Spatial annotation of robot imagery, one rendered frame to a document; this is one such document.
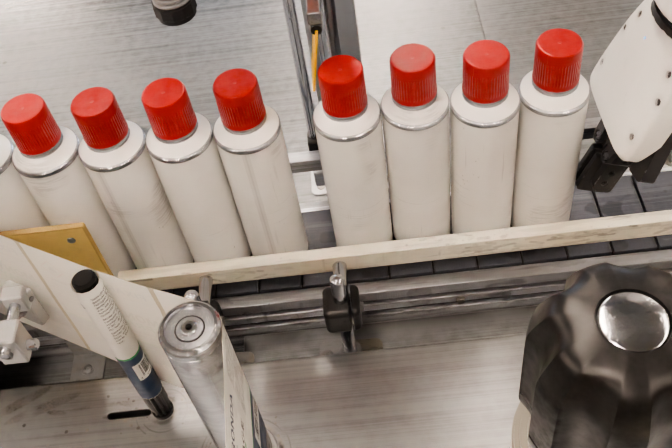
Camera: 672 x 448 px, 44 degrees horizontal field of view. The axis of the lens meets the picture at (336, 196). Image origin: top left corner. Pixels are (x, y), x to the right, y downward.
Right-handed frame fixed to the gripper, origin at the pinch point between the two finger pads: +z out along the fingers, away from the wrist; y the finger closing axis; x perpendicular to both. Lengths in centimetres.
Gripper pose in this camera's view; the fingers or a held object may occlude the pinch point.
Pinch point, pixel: (600, 168)
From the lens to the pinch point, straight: 72.3
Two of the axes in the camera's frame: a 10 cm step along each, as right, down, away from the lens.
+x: 9.7, 1.1, 2.1
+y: 0.6, 7.6, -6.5
